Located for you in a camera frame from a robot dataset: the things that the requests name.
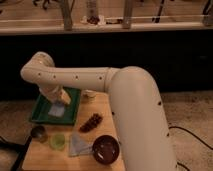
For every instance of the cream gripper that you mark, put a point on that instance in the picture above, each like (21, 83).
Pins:
(61, 96)

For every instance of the blue square sponge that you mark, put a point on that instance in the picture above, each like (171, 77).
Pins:
(57, 109)

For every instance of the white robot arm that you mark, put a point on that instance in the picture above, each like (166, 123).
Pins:
(134, 99)

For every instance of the green plastic tray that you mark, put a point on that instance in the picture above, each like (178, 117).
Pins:
(42, 106)

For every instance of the white mug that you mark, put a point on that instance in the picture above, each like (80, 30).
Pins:
(89, 94)

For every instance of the metal measuring cup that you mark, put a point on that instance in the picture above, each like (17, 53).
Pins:
(37, 133)

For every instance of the dark brown pine cone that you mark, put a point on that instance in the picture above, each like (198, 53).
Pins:
(91, 123)

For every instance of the green plastic cup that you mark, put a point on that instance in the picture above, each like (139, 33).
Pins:
(57, 141)

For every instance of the light blue cloth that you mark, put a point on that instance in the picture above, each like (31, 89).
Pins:
(78, 146)

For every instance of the dark red bowl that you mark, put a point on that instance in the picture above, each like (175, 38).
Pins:
(105, 149)

